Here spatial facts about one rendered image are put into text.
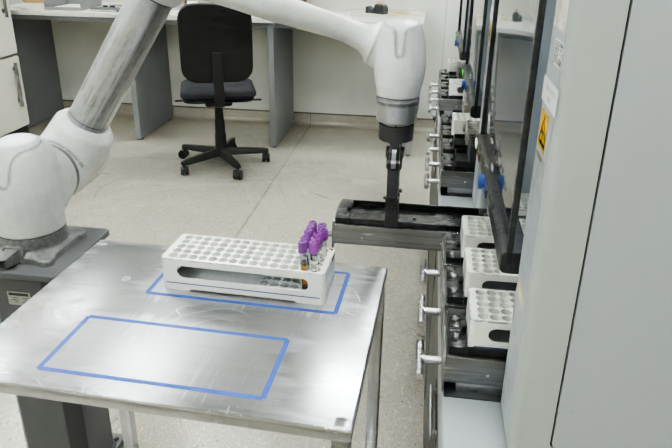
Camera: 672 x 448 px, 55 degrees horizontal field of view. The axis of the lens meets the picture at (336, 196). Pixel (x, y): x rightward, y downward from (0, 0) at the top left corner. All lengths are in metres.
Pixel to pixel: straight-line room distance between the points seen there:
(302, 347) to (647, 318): 0.49
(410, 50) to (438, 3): 3.60
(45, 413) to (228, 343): 0.91
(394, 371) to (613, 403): 1.44
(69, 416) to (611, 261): 1.42
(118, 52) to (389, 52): 0.66
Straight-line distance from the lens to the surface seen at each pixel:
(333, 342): 1.03
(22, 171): 1.58
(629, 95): 0.77
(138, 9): 1.58
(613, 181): 0.80
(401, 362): 2.37
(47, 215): 1.62
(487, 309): 1.06
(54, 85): 5.72
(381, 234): 1.45
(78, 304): 1.20
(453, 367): 1.06
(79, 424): 1.88
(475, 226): 1.34
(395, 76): 1.31
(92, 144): 1.71
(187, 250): 1.19
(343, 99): 5.06
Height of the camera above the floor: 1.41
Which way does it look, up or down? 22 degrees down
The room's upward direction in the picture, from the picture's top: 1 degrees clockwise
